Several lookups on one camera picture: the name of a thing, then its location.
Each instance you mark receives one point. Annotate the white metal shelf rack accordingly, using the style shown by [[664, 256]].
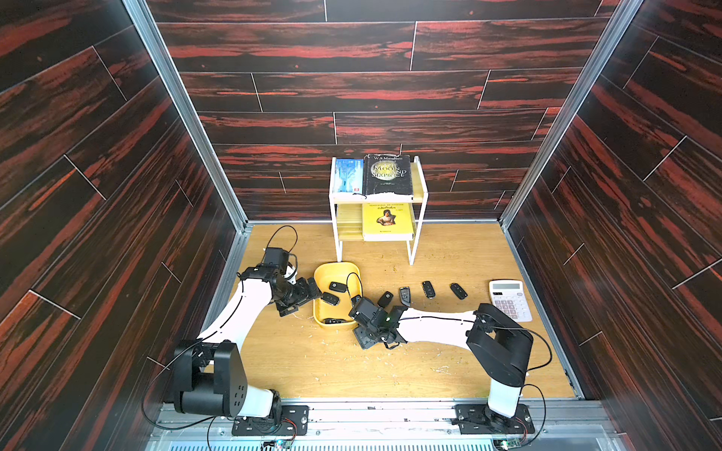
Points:
[[379, 198]]

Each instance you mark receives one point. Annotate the black car key with ring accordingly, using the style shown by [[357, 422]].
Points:
[[405, 296]]

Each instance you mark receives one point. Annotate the yellow storage tray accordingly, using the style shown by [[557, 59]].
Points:
[[343, 272]]

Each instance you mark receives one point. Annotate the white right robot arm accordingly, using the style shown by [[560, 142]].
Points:
[[500, 345]]

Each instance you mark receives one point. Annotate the black flip car key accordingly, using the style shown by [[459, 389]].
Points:
[[385, 300]]

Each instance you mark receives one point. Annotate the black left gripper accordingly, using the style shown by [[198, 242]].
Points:
[[303, 294]]

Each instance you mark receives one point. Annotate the black hardcover book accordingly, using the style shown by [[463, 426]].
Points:
[[387, 174]]

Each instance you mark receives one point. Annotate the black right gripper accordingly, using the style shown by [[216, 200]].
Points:
[[366, 315]]

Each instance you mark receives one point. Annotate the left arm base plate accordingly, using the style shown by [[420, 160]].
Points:
[[292, 420]]

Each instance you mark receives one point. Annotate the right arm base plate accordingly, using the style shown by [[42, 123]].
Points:
[[480, 419]]

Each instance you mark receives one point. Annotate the aluminium rail frame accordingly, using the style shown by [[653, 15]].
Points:
[[398, 425]]

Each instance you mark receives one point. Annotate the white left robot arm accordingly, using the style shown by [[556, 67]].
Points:
[[208, 376]]

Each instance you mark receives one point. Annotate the blue book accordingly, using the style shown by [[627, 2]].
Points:
[[348, 177]]

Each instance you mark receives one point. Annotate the glossy black car key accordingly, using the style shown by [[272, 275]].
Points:
[[458, 291]]

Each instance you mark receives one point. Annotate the yellow book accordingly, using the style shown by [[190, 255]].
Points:
[[384, 222]]

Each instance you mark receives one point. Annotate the white calculator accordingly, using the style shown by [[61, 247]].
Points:
[[509, 297]]

